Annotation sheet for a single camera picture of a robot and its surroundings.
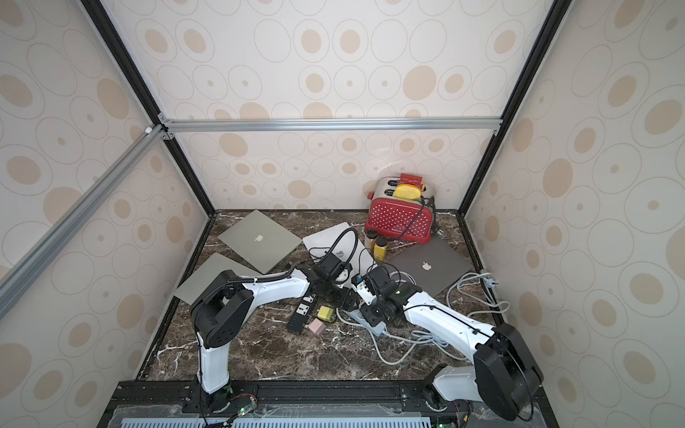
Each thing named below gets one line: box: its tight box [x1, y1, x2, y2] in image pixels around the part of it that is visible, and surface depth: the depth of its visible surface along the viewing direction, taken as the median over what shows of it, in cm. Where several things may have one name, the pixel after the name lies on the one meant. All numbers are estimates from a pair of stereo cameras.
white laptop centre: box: [301, 222, 379, 275], surface depth 105 cm
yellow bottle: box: [373, 236, 388, 262], surface depth 101 cm
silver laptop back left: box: [217, 210, 303, 275], surface depth 112 cm
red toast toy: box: [397, 172, 424, 189], surface depth 102 cm
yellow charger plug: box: [317, 304, 334, 321], surface depth 89 cm
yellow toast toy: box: [393, 183, 421, 200], surface depth 102 cm
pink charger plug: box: [308, 317, 327, 335], surface depth 87 cm
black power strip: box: [287, 294, 318, 335], surface depth 89 cm
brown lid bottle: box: [364, 229, 379, 256], surface depth 102 cm
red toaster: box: [364, 176, 436, 244], surface depth 105 cm
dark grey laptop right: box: [385, 235, 475, 297], surface depth 108 cm
